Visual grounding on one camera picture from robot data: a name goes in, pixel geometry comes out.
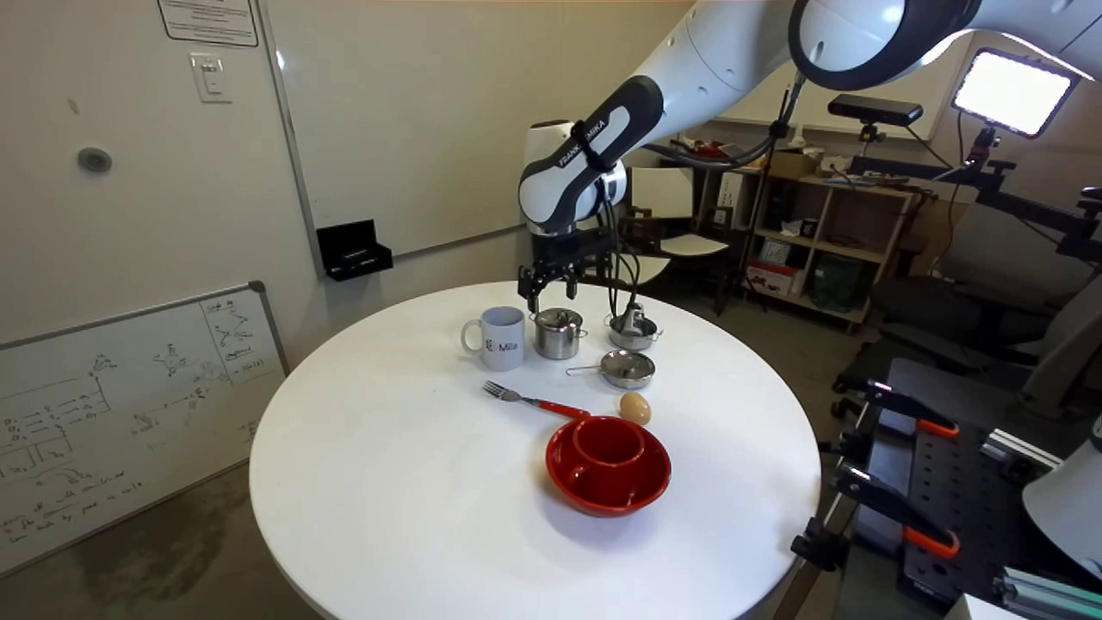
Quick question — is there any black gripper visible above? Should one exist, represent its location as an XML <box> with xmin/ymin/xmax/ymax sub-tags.
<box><xmin>518</xmin><ymin>232</ymin><xmax>611</xmax><ymax>297</ymax></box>

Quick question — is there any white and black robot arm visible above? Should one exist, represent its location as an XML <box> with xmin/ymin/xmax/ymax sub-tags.
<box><xmin>518</xmin><ymin>0</ymin><xmax>1102</xmax><ymax>307</ymax></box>

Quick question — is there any steel cup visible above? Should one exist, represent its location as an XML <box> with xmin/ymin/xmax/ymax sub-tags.
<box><xmin>533</xmin><ymin>307</ymin><xmax>582</xmax><ymax>363</ymax></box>

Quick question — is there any white mug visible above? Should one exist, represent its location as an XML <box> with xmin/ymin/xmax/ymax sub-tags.
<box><xmin>460</xmin><ymin>307</ymin><xmax>526</xmax><ymax>372</ymax></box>

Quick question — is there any small steel pot with bottle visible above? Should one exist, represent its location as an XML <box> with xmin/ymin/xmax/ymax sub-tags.
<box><xmin>611</xmin><ymin>304</ymin><xmax>659</xmax><ymax>351</ymax></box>

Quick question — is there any white folding chair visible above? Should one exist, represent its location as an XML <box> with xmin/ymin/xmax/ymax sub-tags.
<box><xmin>631</xmin><ymin>164</ymin><xmax>737</xmax><ymax>293</ymax></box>

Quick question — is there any small steel lidded pot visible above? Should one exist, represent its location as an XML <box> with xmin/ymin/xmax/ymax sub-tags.
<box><xmin>570</xmin><ymin>348</ymin><xmax>659</xmax><ymax>389</ymax></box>

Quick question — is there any beige egg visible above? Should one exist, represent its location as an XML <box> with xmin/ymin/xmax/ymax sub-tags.
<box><xmin>620</xmin><ymin>393</ymin><xmax>650</xmax><ymax>423</ymax></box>

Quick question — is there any red cup in bowl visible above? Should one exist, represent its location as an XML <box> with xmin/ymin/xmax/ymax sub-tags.
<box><xmin>570</xmin><ymin>417</ymin><xmax>644</xmax><ymax>470</ymax></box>

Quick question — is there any wooden shelf unit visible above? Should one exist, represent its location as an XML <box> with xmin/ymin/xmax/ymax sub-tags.
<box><xmin>745</xmin><ymin>176</ymin><xmax>916</xmax><ymax>323</ymax></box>

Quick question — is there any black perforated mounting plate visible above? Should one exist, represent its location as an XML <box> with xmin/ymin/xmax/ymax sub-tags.
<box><xmin>855</xmin><ymin>356</ymin><xmax>1102</xmax><ymax>606</ymax></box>

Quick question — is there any bright studio light panel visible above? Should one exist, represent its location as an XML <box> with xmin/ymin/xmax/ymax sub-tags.
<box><xmin>954</xmin><ymin>51</ymin><xmax>1075</xmax><ymax>137</ymax></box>

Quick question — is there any red-handled fork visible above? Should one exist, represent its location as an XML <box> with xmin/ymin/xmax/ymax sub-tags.
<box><xmin>483</xmin><ymin>381</ymin><xmax>589</xmax><ymax>417</ymax></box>

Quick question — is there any right orange-handled black clamp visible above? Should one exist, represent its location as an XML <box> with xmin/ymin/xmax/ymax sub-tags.
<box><xmin>839</xmin><ymin>377</ymin><xmax>964</xmax><ymax>451</ymax></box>

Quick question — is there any orange-handled black clamp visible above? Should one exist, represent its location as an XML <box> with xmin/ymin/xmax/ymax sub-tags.
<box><xmin>839</xmin><ymin>377</ymin><xmax>964</xmax><ymax>451</ymax></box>
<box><xmin>792</xmin><ymin>465</ymin><xmax>960</xmax><ymax>572</ymax></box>

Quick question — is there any black camera on stand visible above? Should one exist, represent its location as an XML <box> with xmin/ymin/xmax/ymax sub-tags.
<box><xmin>826</xmin><ymin>94</ymin><xmax>923</xmax><ymax>126</ymax></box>

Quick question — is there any left orange-handled black clamp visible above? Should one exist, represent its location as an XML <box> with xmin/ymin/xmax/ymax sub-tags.
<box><xmin>792</xmin><ymin>465</ymin><xmax>960</xmax><ymax>572</ymax></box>

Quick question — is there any wall light switch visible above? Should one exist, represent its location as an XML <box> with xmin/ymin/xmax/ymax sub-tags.
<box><xmin>190</xmin><ymin>51</ymin><xmax>232</xmax><ymax>103</ymax></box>

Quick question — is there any whiteboard leaning on wall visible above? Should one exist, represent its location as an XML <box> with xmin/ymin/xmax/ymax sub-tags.
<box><xmin>0</xmin><ymin>281</ymin><xmax>285</xmax><ymax>572</ymax></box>

